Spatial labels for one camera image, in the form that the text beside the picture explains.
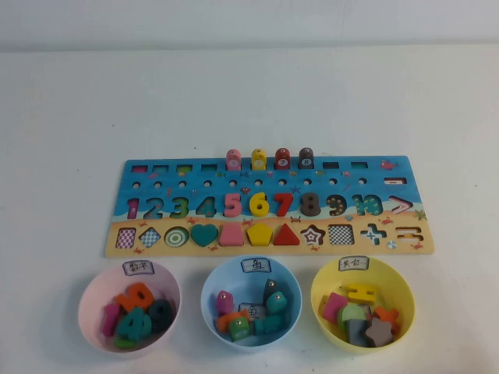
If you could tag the teal fish peg piece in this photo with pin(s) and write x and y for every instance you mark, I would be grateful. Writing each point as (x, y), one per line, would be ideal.
(269, 324)
(277, 304)

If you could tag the grey star piece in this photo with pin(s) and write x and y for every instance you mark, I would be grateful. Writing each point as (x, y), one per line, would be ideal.
(378, 332)

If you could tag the yellow number six piece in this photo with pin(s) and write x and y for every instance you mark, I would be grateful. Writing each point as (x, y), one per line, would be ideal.
(258, 209)

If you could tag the colourful wooden puzzle board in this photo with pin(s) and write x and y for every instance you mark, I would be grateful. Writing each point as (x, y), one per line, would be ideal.
(187, 188)

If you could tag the green fish peg piece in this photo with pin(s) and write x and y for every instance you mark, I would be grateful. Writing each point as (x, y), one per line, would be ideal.
(238, 332)

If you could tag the pink fish peg piece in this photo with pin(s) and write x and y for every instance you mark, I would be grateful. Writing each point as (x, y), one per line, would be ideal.
(233, 159)

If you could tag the magenta number one piece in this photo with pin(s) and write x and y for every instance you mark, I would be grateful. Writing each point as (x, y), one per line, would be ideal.
(109, 319)

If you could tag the red number seven piece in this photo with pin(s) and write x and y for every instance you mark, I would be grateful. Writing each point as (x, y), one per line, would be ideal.
(284, 199)

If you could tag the pink number five piece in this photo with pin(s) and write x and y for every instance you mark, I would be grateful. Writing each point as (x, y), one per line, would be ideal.
(233, 199)

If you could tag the paper label on pink bowl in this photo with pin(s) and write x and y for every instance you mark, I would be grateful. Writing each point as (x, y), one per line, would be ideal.
(138, 268)

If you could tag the green round piece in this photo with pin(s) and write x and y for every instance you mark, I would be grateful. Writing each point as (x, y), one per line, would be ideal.
(351, 313)

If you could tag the yellow pentagon piece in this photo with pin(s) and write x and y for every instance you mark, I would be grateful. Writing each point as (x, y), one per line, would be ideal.
(259, 235)

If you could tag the yellow fish peg piece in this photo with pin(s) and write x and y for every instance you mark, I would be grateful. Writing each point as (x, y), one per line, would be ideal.
(258, 159)

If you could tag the loose paper label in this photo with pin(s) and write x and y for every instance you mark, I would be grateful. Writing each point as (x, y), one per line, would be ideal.
(251, 310)

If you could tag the pink plastic bowl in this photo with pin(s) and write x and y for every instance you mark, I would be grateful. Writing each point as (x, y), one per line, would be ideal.
(97, 296)

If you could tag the teal heart piece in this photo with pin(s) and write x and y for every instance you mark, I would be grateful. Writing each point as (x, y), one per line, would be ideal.
(204, 234)

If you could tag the dark grey fish peg piece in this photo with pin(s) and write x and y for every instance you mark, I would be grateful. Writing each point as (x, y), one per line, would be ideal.
(269, 289)

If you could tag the red triangle piece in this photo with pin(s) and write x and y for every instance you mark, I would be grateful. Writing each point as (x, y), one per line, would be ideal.
(286, 237)

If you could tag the paper label on blue bowl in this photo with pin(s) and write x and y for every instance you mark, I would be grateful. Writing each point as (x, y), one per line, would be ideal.
(256, 265)

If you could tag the dark grey block piece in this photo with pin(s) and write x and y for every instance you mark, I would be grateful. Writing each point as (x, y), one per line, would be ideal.
(355, 332)

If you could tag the magenta fish peg piece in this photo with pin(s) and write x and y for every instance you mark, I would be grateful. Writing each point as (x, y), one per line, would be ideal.
(224, 304)

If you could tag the blue plastic bowl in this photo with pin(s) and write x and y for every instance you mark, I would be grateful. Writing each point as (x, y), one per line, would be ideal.
(234, 282)

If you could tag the green number piece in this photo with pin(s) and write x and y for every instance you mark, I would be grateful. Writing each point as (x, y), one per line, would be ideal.
(124, 343)

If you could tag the dark number nine piece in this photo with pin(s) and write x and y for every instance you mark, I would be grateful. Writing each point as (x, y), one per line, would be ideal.
(163, 319)

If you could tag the paper label on yellow bowl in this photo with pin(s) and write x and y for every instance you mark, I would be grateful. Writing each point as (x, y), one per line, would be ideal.
(353, 263)

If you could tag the teal number four piece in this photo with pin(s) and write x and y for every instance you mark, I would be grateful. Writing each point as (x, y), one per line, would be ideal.
(130, 327)

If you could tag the red fish peg piece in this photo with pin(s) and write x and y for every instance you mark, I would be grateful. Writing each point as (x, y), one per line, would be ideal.
(282, 159)

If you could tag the pink square piece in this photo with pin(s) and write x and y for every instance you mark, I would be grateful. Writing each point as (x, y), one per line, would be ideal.
(333, 306)

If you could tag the pink trapezoid piece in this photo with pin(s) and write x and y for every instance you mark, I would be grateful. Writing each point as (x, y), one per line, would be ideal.
(231, 236)

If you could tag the orange fish peg piece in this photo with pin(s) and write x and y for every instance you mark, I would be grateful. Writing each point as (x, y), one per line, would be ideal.
(223, 322)

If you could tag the orange plus sign piece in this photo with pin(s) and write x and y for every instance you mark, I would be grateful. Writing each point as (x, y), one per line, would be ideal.
(386, 315)

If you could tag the orange number piece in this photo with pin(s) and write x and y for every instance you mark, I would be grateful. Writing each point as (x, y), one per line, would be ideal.
(128, 300)

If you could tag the brown number eight piece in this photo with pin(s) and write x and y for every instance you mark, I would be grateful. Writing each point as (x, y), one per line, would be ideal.
(310, 212)

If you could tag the brown fish peg piece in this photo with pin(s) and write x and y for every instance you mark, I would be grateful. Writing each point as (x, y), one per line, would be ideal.
(306, 159)

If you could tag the yellow plastic bowl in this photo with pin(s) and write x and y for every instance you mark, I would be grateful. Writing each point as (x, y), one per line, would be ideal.
(391, 280)

